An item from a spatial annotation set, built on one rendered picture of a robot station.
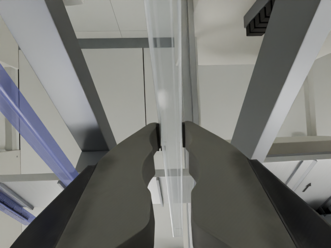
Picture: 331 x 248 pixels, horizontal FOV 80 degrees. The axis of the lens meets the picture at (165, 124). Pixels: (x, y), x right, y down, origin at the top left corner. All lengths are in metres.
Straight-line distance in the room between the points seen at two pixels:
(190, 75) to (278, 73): 0.37
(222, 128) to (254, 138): 1.84
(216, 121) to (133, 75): 0.95
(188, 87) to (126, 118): 1.48
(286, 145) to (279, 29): 0.61
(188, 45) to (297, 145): 0.51
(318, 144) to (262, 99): 0.64
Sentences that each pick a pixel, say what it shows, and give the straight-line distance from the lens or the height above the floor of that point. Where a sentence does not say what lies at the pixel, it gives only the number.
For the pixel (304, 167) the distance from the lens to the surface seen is 0.37.
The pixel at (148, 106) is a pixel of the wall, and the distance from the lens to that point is 2.00.
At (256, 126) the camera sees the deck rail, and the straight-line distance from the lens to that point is 0.27.
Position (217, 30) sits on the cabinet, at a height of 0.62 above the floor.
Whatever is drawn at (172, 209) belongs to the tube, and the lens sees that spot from 0.22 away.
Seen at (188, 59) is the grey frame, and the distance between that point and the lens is 0.59.
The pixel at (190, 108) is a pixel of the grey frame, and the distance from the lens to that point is 0.55.
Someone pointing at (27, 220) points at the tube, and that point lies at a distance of 0.37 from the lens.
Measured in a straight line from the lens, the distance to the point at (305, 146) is 0.85.
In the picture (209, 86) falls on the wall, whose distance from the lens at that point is 2.11.
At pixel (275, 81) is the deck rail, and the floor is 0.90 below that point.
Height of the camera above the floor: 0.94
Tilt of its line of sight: 2 degrees down
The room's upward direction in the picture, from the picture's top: 177 degrees clockwise
